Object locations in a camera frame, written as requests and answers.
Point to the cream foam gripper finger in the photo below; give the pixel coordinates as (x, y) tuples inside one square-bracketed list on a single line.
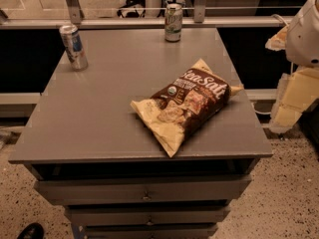
[(278, 41)]

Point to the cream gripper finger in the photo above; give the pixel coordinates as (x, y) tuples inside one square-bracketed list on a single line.
[(295, 94)]

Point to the green white 7up can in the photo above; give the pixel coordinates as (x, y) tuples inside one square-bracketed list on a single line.
[(172, 22)]

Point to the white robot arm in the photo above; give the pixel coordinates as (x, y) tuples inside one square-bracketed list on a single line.
[(302, 40)]

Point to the silver blue soda can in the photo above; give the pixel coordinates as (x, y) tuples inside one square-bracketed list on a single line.
[(74, 48)]

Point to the brown sea salt chip bag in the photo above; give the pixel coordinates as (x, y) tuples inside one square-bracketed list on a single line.
[(178, 110)]

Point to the grey drawer cabinet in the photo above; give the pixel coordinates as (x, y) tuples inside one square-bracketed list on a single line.
[(90, 152)]

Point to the black shoe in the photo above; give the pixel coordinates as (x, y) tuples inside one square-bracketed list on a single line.
[(32, 231)]

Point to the metal railing frame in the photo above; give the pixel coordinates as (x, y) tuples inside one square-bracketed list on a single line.
[(115, 14)]

